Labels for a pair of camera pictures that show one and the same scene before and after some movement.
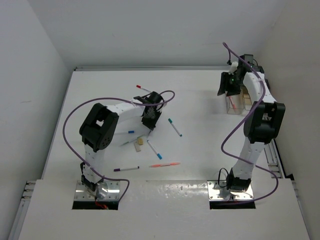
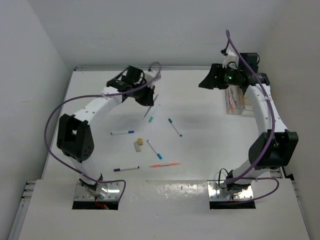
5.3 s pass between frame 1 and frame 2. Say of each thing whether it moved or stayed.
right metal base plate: stayed
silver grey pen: moved
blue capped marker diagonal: stayed
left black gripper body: moved
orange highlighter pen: stayed
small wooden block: stayed
